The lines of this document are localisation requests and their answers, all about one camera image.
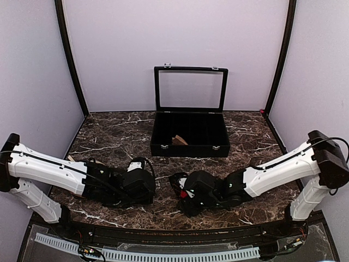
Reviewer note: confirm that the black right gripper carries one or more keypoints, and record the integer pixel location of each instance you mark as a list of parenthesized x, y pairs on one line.
[(189, 209)]

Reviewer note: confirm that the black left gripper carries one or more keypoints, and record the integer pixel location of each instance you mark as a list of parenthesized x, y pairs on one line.
[(146, 200)]

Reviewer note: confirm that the red orange argyle sock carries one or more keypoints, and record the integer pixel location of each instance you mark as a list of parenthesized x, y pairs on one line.
[(184, 195)]

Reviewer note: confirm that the tan brown sock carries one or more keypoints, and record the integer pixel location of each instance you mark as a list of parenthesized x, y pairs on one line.
[(178, 140)]

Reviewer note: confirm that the black glass-lid display case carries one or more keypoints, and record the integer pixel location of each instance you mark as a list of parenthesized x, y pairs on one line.
[(189, 102)]

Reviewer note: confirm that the cream branch-pattern plate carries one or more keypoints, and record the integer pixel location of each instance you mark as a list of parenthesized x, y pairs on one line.
[(95, 161)]

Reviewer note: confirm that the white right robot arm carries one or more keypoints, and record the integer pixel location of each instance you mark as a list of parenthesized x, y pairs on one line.
[(320, 158)]

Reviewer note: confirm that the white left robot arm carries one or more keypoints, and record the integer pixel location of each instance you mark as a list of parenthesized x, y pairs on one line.
[(20, 166)]

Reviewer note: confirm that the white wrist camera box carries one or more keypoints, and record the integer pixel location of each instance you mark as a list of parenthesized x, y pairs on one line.
[(135, 165)]

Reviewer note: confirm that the white slotted cable duct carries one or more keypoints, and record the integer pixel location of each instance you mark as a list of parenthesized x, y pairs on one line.
[(133, 252)]

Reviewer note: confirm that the left black frame post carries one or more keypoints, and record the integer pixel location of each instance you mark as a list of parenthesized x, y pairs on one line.
[(69, 56)]

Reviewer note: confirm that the black frame post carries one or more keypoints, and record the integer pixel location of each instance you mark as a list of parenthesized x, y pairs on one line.
[(69, 56), (291, 11)]

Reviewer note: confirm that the right black frame post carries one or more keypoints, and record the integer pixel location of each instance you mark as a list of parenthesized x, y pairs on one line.
[(291, 11)]

